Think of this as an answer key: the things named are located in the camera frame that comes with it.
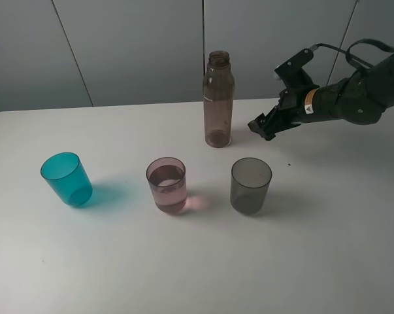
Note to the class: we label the grey translucent plastic cup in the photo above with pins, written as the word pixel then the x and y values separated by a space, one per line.
pixel 250 180

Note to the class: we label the pink translucent plastic cup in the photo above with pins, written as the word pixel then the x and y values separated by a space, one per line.
pixel 166 177

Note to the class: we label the teal plastic cup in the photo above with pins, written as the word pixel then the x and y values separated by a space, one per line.
pixel 67 177

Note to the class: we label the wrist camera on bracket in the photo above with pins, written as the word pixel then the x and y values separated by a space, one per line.
pixel 291 72

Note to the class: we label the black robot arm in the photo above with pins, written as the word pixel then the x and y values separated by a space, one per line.
pixel 359 99

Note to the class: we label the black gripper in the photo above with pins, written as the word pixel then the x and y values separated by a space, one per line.
pixel 288 114

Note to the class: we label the brown translucent water bottle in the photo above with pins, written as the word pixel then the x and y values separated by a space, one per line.
pixel 218 95

